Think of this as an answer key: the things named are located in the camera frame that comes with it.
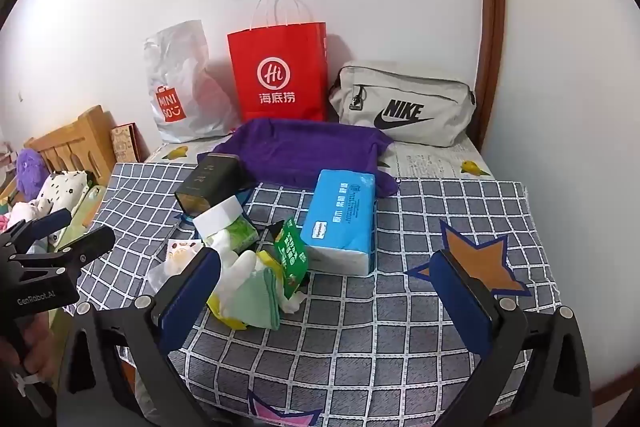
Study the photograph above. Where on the red paper shopping bag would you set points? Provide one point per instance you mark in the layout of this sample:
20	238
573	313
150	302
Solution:
280	52

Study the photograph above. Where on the pale green quilt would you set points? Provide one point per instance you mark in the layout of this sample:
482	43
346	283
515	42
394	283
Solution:
92	202

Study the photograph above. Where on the purple plush toy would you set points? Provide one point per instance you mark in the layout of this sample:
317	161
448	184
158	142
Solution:
30	167

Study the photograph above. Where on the wooden door frame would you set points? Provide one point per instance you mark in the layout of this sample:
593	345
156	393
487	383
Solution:
492	7

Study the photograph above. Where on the blue tissue pack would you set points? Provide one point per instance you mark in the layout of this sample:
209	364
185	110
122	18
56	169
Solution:
340	212

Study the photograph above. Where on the white floral pillow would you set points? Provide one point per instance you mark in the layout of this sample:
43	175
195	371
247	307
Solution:
65	187

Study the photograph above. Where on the grey waist bag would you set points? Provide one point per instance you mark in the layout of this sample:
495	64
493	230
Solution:
425	89

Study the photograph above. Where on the yellow zip pouch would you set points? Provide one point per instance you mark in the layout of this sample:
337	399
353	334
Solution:
219	309

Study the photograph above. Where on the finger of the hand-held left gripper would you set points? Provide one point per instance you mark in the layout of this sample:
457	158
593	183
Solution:
50	221
92	243

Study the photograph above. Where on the grey checked blanket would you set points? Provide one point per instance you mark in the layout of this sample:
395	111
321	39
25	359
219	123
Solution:
375	347

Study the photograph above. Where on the white plastic shopping bag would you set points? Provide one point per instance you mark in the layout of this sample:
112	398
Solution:
175	72

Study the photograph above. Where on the fruit print packet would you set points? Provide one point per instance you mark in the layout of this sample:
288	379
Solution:
182	249

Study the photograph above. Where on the pale green cloth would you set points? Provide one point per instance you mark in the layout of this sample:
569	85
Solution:
255	302

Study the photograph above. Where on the brown patterned box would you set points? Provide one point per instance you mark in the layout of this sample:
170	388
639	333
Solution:
127	144

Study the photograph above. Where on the wooden headboard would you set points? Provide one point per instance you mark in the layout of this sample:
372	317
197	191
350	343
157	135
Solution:
85	132

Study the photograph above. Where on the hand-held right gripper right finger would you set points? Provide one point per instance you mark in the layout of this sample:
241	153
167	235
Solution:
460	307

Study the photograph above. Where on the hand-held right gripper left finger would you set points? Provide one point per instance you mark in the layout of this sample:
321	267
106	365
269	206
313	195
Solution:
192	302

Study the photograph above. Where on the person's left hand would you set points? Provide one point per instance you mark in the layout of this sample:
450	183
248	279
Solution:
42	344

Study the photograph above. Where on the green snack packet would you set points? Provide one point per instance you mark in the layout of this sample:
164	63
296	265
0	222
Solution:
292	257

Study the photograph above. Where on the white plush toy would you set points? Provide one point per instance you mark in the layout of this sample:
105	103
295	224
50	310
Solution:
25	209

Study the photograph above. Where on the purple cloth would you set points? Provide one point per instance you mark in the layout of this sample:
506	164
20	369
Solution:
300	147

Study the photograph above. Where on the dark green tin box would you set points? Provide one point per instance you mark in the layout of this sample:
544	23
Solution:
210	182

